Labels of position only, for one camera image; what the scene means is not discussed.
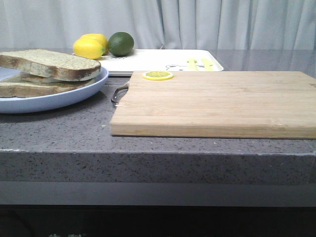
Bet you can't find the bread slice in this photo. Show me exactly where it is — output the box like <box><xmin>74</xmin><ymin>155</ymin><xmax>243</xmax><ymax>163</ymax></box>
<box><xmin>0</xmin><ymin>73</ymin><xmax>95</xmax><ymax>98</ymax></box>
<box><xmin>0</xmin><ymin>49</ymin><xmax>101</xmax><ymax>81</ymax></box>

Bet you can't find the light blue round plate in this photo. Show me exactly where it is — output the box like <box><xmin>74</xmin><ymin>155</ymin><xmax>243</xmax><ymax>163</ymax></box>
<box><xmin>0</xmin><ymin>67</ymin><xmax>109</xmax><ymax>114</ymax></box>

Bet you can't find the white plastic tray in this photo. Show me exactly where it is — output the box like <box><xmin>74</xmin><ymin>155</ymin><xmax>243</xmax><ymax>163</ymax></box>
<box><xmin>99</xmin><ymin>49</ymin><xmax>224</xmax><ymax>77</ymax></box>

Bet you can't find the lemon slice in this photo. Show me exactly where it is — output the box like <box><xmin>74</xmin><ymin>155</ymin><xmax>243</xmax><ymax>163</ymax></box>
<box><xmin>142</xmin><ymin>71</ymin><xmax>174</xmax><ymax>80</ymax></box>

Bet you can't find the yellow plastic fork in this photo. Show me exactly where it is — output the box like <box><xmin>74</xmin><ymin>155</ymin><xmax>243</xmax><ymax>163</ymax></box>
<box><xmin>187</xmin><ymin>58</ymin><xmax>198</xmax><ymax>71</ymax></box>

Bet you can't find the yellow plastic knife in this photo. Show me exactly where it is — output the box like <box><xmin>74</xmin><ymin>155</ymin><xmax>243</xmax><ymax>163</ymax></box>
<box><xmin>201</xmin><ymin>58</ymin><xmax>214</xmax><ymax>71</ymax></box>

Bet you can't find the green lime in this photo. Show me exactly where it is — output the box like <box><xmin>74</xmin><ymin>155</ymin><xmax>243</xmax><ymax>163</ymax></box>
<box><xmin>108</xmin><ymin>32</ymin><xmax>134</xmax><ymax>56</ymax></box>

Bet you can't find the front yellow lemon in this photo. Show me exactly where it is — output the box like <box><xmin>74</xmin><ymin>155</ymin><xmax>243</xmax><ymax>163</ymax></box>
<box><xmin>73</xmin><ymin>38</ymin><xmax>104</xmax><ymax>59</ymax></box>

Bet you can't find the yellow lemon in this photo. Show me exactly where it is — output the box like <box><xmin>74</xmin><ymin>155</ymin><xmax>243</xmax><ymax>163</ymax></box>
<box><xmin>73</xmin><ymin>38</ymin><xmax>104</xmax><ymax>59</ymax></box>
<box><xmin>80</xmin><ymin>33</ymin><xmax>108</xmax><ymax>56</ymax></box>

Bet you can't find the rear yellow lemon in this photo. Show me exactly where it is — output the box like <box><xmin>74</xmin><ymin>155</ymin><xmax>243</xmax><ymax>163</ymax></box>
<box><xmin>80</xmin><ymin>33</ymin><xmax>108</xmax><ymax>56</ymax></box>

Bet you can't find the wooden cutting board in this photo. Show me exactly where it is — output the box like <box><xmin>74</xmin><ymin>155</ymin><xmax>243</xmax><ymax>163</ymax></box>
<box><xmin>110</xmin><ymin>71</ymin><xmax>316</xmax><ymax>139</ymax></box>

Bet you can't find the fried egg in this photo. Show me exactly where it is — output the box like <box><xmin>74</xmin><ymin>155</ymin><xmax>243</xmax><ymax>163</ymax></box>
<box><xmin>20</xmin><ymin>72</ymin><xmax>62</xmax><ymax>83</ymax></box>

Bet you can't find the white curtain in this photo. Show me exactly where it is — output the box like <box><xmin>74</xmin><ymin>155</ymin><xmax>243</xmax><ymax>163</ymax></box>
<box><xmin>0</xmin><ymin>0</ymin><xmax>316</xmax><ymax>50</ymax></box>

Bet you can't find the metal cutting board handle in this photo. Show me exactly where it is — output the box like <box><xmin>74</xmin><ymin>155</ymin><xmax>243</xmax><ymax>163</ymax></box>
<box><xmin>111</xmin><ymin>82</ymin><xmax>129</xmax><ymax>108</ymax></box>

